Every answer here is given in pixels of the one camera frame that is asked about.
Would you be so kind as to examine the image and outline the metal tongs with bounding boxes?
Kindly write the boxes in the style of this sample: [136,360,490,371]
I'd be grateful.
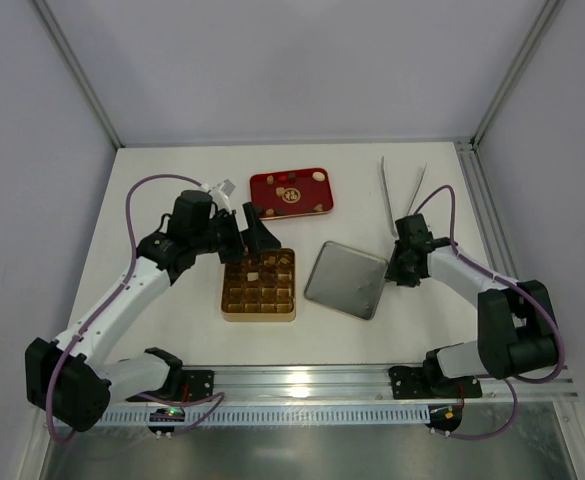
[379,157,427,239]

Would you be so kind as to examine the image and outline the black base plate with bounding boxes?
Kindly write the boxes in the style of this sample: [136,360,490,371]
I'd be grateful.
[181,369,215,403]
[388,365,483,400]

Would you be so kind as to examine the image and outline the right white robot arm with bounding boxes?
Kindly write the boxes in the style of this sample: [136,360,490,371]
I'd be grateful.
[385,214,565,398]

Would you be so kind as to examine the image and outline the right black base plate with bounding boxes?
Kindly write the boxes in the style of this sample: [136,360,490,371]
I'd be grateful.
[388,365,483,400]

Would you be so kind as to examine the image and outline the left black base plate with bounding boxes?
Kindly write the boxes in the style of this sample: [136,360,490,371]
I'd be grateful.
[181,369,215,403]

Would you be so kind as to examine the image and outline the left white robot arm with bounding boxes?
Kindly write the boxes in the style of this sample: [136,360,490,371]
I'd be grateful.
[25,186,281,432]

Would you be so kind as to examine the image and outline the silver tin lid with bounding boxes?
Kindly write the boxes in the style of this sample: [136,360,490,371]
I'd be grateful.
[304,241,388,321]

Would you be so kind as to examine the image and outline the slotted cable duct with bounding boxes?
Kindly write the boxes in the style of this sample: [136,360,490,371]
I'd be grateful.
[96,402,430,428]

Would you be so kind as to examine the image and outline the gold chocolate box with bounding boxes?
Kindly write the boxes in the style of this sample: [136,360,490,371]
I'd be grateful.
[220,248,297,323]

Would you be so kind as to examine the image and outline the red chocolate tray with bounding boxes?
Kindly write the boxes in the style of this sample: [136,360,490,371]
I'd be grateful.
[249,167,334,220]

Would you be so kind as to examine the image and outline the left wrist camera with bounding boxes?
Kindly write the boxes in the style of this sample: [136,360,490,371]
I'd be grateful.
[209,179,235,203]

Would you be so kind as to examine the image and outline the aluminium rail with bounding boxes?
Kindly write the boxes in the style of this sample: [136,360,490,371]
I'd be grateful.
[91,362,581,401]

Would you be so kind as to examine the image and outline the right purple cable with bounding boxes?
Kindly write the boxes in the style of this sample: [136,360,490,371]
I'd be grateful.
[414,184,568,440]

